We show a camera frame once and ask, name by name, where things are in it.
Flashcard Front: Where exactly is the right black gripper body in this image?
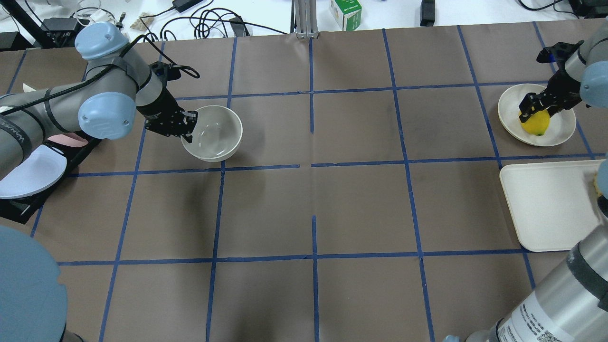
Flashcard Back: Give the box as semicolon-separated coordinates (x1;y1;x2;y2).
518;71;581;112

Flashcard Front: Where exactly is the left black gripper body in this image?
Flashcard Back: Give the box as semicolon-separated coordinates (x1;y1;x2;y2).
138;93;198;137

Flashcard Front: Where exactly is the yellow lemon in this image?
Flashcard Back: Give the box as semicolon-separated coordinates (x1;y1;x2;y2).
520;110;551;136

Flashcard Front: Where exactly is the white ceramic bowl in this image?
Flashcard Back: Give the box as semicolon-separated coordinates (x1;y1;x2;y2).
180;105;243;162

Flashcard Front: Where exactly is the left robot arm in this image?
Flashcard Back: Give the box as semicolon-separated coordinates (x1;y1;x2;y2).
1;22;198;342

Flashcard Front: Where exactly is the cream round plate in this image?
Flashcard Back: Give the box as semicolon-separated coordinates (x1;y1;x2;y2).
497;84;576;147

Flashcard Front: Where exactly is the white rectangular tray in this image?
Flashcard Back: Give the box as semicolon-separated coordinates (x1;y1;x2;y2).
499;160;607;252

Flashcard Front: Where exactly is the pink plate in rack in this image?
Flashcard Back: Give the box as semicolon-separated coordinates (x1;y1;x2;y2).
47;133;89;148

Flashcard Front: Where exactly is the light blue plate in rack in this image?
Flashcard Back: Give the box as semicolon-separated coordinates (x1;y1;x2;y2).
0;145;67;200

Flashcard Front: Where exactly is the cream plate in rack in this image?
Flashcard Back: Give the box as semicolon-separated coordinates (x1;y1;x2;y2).
22;84;37;93

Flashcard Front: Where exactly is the black power adapter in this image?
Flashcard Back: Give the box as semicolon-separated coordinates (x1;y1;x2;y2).
419;0;436;27

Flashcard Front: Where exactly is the black dish rack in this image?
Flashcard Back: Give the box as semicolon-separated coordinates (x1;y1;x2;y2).
0;138;100;224

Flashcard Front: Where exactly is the green white carton box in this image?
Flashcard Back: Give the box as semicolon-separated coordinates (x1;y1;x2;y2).
329;0;362;32

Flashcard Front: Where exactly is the aluminium frame post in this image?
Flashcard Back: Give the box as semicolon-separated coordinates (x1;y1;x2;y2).
290;0;319;39

